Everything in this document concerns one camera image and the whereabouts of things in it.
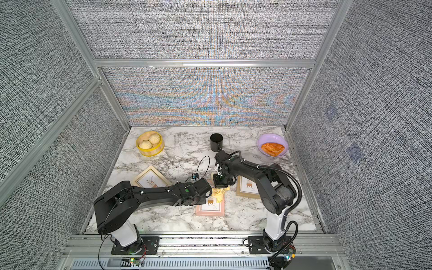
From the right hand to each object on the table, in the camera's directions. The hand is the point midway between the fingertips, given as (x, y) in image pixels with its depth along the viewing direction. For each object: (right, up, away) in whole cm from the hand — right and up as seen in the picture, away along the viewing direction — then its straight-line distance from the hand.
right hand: (217, 184), depth 91 cm
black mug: (-1, +23, +12) cm, 26 cm away
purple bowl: (+38, +26, +23) cm, 51 cm away
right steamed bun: (-40, +25, +16) cm, 49 cm away
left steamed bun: (-44, +22, +12) cm, 50 cm away
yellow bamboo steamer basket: (-38, +18, +12) cm, 44 cm away
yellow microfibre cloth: (+1, -3, -6) cm, 7 cm away
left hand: (-7, -8, -3) cm, 11 cm away
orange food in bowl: (+34, +19, +13) cm, 41 cm away
